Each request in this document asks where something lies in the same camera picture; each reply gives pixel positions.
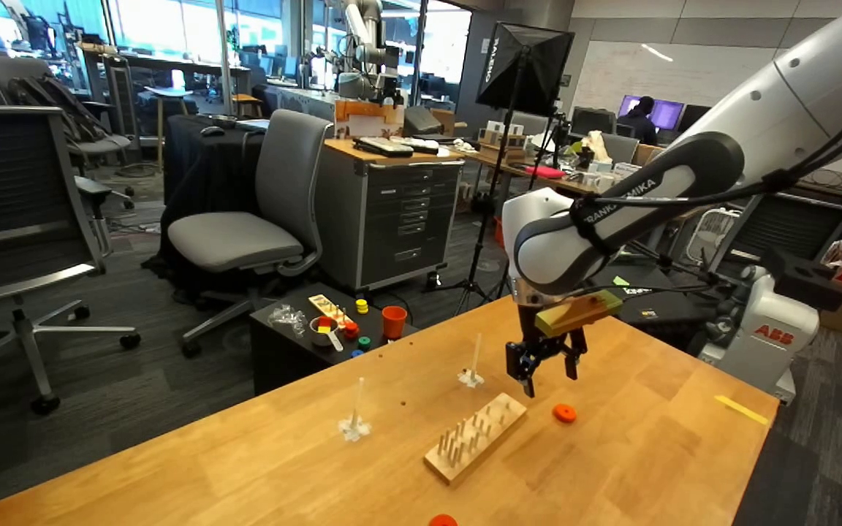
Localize grey drawer cabinet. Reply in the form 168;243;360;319
316;141;464;291

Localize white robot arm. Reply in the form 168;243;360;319
502;14;842;395

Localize grey office chair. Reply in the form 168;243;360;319
165;108;329;355

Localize black softbox light stand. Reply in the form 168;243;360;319
459;22;573;300

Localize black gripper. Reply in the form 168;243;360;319
506;306;588;395

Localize clear plastic peg stand left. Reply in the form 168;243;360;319
339;379;370;445

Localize wooden peg stand board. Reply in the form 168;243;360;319
424;390;526;483

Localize white ABB robot base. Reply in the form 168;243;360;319
697;265;817;402

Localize orange cup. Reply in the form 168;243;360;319
379;304;409;339

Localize black mesh office chair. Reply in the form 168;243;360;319
0;104;101;414

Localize computer monitor purple screen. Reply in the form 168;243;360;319
616;94;683;132

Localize yellow tape strip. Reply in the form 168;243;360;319
712;395;768;426

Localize wooden desk with clutter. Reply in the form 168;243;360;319
459;141;657;201

